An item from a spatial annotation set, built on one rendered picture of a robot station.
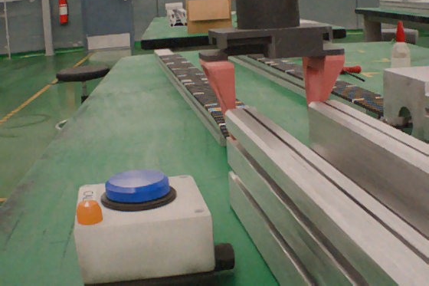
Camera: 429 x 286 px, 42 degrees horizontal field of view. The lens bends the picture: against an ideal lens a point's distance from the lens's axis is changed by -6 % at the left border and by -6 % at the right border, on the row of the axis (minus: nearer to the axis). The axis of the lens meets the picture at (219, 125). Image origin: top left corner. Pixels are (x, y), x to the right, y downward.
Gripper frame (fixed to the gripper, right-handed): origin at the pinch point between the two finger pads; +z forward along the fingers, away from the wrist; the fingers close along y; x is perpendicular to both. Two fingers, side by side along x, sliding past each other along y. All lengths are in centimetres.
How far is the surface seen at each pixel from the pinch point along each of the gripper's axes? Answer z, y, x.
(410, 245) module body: -2.7, -3.5, -33.1
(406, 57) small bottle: 1, 38, 44
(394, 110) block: 0.1, 13.6, 1.7
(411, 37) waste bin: 34, 254, 430
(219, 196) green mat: 5.6, -5.8, -1.7
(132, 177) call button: -1.8, -13.5, -16.8
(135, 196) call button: -1.2, -13.5, -18.7
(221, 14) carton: -3, 33, 203
